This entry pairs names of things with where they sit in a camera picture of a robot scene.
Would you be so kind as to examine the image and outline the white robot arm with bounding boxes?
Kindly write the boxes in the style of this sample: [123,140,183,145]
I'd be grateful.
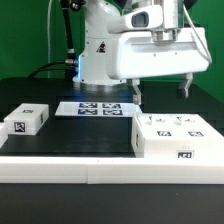
[59,0,212,105]

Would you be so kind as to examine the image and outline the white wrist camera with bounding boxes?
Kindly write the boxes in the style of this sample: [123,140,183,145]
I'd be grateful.
[107,5,163,34]

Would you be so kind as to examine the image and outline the black corrugated cable hose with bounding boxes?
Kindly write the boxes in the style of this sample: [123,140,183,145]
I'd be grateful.
[27,0,87,81]

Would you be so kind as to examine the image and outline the white cabinet body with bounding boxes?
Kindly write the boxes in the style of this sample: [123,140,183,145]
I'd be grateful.
[131,114,224,160]

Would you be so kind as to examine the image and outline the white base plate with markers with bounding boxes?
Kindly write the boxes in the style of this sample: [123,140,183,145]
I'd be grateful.
[55,102,141,117]

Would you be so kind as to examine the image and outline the white thin cable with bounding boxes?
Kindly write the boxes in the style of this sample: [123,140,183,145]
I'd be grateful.
[46,0,54,80]

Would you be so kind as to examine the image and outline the white U-shaped obstacle frame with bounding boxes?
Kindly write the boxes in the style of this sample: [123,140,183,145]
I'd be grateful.
[0,120,224,185]

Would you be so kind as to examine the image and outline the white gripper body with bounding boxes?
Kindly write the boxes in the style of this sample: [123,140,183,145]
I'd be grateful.
[106,27,209,80]

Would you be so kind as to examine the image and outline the white cabinet top block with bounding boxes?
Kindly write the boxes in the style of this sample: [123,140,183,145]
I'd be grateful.
[4,103,49,135]

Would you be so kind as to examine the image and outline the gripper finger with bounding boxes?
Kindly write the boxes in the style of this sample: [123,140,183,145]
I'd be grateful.
[177,73,193,99]
[131,79,142,105]

